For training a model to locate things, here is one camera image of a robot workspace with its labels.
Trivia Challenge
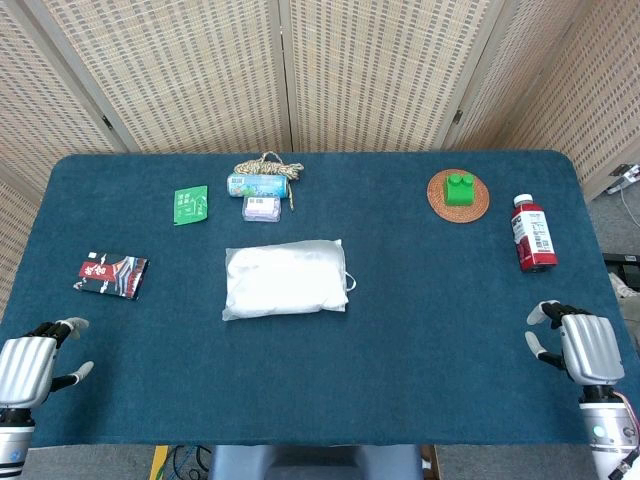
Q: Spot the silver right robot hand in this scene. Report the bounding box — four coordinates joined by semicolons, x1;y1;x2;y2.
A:
524;299;626;386

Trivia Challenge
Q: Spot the small purple box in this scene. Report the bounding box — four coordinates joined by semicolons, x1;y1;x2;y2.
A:
241;195;282;223

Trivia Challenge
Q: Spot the red and black card box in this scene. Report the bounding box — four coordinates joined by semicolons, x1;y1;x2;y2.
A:
72;252;150;301

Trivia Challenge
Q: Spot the red drink bottle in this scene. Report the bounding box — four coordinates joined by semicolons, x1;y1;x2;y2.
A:
510;193;559;274

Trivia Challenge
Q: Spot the braided rope bundle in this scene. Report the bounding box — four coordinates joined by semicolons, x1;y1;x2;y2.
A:
233;151;305;212

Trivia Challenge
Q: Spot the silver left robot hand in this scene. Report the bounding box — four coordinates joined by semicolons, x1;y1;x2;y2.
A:
0;316;95;407

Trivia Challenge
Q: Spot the green toy building block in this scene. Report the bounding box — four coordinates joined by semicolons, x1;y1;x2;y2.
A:
444;171;477;207

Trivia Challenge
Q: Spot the black equipment frame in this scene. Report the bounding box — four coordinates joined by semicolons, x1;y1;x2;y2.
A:
602;252;640;291

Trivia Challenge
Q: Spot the white power cord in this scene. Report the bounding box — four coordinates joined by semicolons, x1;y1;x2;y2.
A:
619;184;640;226

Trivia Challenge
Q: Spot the white power strip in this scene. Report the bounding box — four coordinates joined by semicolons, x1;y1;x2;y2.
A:
606;163;640;195

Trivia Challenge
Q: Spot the woven folding screen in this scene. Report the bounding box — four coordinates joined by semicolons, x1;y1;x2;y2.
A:
0;0;640;306

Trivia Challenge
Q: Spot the round woven coaster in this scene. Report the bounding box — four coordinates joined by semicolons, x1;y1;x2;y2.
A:
426;168;491;225

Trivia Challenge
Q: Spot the transparent plastic bag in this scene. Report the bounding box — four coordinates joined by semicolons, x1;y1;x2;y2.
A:
221;238;359;322

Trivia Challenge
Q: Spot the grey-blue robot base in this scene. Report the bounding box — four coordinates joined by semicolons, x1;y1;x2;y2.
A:
207;443;424;480

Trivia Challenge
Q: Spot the green paper sachet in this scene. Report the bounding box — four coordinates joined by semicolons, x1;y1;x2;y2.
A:
172;184;209;227

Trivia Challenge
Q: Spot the floor cable tangle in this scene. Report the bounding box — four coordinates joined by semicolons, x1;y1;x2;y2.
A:
167;444;214;480

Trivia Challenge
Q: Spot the teal tissue pack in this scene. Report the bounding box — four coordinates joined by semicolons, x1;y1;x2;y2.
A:
226;173;289;199

